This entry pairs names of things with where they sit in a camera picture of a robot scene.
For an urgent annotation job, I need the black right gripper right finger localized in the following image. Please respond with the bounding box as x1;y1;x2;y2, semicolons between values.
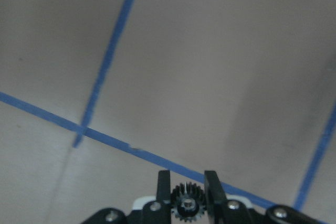
204;170;227;224

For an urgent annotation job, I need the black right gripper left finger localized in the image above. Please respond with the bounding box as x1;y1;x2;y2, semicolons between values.
156;170;171;223

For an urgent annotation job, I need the black bearing gear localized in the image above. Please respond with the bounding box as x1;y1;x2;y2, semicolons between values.
171;182;206;222

